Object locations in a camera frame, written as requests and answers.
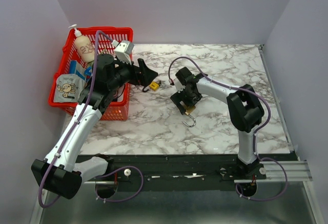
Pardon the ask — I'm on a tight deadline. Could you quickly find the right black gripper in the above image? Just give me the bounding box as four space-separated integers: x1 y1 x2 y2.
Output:
170 86 202 115

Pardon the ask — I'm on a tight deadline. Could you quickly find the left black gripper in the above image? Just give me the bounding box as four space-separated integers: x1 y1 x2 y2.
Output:
108 55 158 91

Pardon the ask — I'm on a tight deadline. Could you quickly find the large brass padlock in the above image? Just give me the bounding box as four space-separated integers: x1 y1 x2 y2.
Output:
182 105 196 128

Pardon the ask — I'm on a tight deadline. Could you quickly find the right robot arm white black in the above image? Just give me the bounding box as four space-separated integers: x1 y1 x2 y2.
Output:
169 67 264 179

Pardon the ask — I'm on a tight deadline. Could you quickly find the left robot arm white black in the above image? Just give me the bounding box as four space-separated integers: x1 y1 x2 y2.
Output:
31 54 158 199

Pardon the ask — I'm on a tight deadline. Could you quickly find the small yellow padlock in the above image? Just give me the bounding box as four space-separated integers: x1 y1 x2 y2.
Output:
142 80 161 93

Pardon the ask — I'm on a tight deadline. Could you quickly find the cream pump lotion bottle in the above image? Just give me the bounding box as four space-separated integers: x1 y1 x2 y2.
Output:
69 24 95 63

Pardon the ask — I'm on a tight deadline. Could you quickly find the blue packet in basket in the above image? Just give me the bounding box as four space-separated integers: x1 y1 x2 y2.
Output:
69 60 87 81

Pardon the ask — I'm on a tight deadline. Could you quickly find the grey cartoon pouch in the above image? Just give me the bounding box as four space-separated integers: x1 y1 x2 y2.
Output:
53 74 86 103

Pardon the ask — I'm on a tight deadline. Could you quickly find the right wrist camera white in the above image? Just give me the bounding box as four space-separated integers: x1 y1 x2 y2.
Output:
170 78 186 93

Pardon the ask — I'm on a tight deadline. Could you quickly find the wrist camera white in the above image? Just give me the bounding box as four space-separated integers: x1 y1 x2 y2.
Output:
170 78 186 93
112 40 134 65

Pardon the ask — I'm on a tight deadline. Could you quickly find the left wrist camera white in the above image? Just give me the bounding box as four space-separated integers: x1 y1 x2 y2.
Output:
112 40 134 65

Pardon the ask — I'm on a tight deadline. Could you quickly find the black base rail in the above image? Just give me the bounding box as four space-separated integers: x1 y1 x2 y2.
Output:
89 153 302 192

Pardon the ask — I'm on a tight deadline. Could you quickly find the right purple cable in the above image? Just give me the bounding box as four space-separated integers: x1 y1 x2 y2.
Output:
168 56 289 201

